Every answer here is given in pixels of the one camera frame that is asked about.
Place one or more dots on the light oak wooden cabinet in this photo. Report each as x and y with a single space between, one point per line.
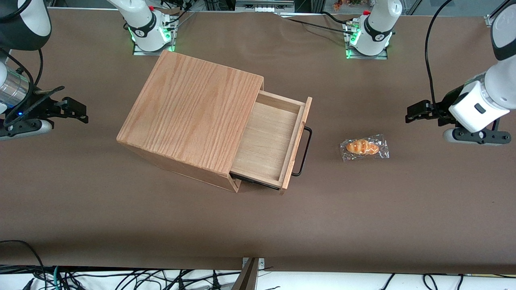
189 108

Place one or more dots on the bread roll in clear wrapper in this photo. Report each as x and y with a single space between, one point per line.
362 147

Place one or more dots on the dark metal mounting bar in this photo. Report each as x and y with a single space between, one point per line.
246 278

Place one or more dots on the wooden cabinet drawer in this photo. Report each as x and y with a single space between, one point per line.
266 137

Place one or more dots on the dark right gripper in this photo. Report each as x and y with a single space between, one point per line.
40 108

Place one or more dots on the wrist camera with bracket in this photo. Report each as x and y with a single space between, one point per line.
477 137
24 129

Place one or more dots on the aluminium frame profile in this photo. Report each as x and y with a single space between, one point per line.
264 5

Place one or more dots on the small silver bracket plate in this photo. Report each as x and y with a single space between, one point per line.
261 264

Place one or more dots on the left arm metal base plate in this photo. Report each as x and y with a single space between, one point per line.
383 55

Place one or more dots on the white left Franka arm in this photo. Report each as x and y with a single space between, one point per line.
379 24

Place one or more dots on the small orange object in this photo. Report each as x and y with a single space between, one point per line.
338 5

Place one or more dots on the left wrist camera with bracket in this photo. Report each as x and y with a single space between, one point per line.
477 137

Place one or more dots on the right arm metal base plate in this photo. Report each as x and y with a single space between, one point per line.
139 51

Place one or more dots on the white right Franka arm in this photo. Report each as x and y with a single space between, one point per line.
24 24

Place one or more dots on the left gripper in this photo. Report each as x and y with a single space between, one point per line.
442 108

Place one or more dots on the silver table corner bracket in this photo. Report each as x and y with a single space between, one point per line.
489 21

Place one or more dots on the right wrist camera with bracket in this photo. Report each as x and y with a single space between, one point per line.
24 129

